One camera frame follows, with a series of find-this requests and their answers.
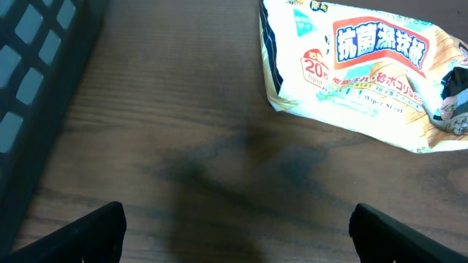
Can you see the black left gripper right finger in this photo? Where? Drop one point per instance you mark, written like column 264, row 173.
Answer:
column 378, row 237

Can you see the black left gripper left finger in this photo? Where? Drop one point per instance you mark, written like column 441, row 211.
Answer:
column 95, row 238

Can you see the yellow snack bag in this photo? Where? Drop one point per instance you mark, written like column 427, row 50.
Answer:
column 400, row 80

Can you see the grey plastic shopping basket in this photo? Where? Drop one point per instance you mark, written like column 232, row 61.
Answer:
column 45, row 46

